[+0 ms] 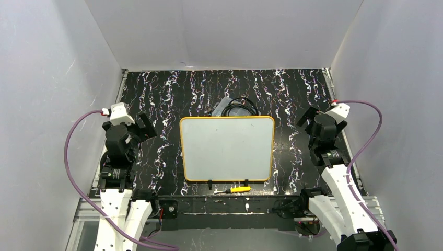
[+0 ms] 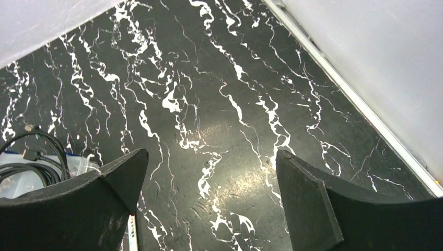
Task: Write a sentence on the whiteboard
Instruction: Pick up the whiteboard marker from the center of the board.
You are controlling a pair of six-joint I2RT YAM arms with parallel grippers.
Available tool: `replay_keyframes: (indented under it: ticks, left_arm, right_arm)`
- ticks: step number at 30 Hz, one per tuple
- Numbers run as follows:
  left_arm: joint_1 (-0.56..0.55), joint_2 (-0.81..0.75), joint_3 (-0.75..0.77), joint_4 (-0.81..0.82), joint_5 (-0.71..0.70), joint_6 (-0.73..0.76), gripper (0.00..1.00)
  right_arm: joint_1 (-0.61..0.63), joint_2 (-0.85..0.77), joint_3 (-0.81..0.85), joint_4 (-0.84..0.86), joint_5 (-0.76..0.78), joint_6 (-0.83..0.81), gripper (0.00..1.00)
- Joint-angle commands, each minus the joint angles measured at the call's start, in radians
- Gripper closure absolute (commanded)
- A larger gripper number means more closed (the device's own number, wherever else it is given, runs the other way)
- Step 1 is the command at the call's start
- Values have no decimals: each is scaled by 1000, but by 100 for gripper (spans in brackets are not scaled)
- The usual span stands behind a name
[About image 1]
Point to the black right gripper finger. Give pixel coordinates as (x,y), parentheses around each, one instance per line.
(308,117)
(340,125)

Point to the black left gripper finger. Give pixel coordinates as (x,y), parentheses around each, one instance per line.
(133,137)
(146,127)

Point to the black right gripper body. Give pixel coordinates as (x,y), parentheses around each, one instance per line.
(307,115)

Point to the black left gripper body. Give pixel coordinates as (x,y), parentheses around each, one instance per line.
(144,124)

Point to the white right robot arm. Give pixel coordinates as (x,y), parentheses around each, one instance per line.
(344,214)

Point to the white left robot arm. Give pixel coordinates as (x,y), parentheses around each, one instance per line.
(125,208)

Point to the yellow framed whiteboard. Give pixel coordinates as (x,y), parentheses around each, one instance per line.
(225,149)

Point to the clear plastic screw box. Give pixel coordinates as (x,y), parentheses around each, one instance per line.
(237,107)

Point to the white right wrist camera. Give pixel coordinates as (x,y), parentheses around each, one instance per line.
(338,111)

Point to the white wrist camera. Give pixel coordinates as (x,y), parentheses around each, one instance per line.
(119,114)
(338,111)

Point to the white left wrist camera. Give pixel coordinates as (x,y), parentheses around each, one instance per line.
(119,114)

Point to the yellow handled screwdriver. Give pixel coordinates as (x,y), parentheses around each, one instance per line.
(234,190)

